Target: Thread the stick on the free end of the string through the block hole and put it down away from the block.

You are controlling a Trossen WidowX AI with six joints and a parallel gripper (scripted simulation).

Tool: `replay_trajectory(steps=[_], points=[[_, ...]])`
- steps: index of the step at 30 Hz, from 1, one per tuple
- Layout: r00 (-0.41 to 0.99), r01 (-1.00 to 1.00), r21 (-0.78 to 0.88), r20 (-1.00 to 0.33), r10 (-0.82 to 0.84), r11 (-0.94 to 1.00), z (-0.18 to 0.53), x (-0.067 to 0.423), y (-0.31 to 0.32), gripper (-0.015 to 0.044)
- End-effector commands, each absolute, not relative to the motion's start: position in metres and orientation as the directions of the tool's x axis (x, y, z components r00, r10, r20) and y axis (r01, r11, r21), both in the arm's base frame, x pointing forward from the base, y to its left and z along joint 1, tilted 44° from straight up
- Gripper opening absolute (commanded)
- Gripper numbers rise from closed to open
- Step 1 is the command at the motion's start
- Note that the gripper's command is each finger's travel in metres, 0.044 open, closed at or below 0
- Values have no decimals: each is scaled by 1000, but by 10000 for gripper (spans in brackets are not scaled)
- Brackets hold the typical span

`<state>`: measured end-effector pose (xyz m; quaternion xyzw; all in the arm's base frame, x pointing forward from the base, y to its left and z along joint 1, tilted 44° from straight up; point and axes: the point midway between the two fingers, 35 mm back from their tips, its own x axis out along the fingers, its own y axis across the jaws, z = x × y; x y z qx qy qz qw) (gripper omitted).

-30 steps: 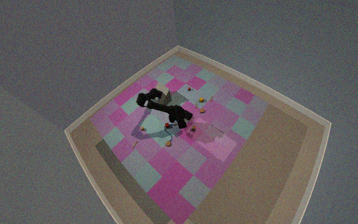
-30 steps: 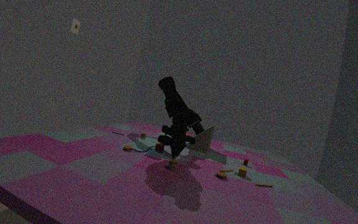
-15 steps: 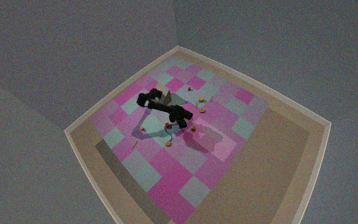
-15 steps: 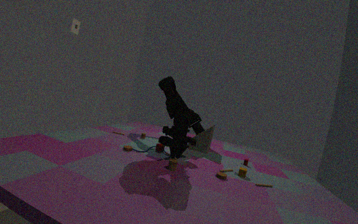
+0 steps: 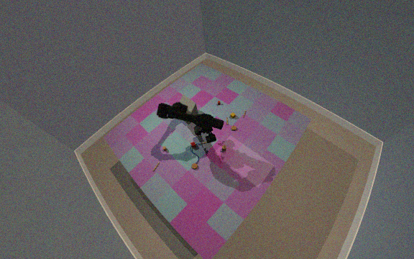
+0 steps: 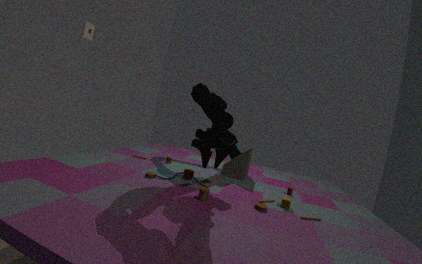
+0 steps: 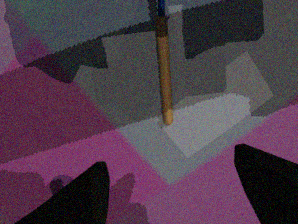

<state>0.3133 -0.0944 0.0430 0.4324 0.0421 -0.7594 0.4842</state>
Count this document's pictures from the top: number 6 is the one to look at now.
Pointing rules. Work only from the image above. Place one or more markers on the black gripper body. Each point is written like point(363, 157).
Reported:
point(216, 140)

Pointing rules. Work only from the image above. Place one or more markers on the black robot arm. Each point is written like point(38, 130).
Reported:
point(211, 105)

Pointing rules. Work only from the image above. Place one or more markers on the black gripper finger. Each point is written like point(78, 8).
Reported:
point(220, 156)
point(205, 156)

